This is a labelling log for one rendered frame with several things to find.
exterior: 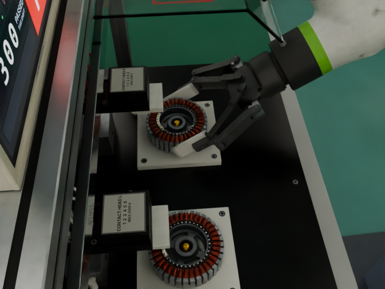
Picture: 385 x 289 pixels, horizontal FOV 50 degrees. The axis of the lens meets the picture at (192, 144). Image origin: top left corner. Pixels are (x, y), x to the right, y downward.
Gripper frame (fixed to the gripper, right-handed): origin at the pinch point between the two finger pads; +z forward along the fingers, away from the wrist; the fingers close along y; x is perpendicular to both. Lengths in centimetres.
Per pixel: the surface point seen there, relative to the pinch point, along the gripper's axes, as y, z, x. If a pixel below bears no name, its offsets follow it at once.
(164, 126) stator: 0.6, 2.6, 0.6
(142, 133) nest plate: 0.9, 6.8, 1.4
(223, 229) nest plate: -21.4, -1.7, -3.5
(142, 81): 0.1, -1.1, 12.9
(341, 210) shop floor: 14, -14, -101
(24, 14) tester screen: -17.0, -5.2, 39.9
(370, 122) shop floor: 51, -41, -116
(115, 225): -24.5, 4.7, 16.2
